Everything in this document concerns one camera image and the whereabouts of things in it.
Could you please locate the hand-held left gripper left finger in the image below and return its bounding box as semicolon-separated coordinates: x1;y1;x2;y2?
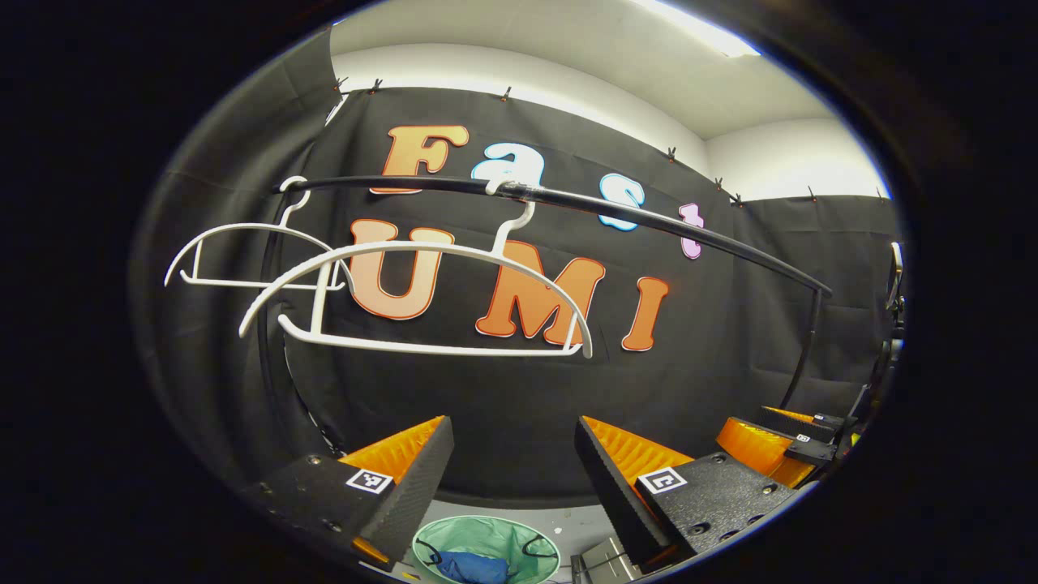
242;416;456;573

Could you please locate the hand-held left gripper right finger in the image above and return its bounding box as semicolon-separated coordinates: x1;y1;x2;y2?
574;416;804;575

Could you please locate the green laundry hamper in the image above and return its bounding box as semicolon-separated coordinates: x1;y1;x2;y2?
411;515;562;584

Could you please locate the blue corduroy shirt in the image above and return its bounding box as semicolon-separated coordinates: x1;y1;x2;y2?
437;551;513;584

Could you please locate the white plastic clothes hanger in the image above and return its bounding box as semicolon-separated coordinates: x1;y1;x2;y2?
238;178;595;360
164;175;354;292

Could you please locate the black clothes rack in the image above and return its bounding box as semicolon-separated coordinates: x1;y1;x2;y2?
258;174;834;457

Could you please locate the grey cabinet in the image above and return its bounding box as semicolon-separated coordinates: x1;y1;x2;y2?
570;535;641;584

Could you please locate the black backdrop cloth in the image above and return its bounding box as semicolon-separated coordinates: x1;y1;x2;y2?
134;28;906;512

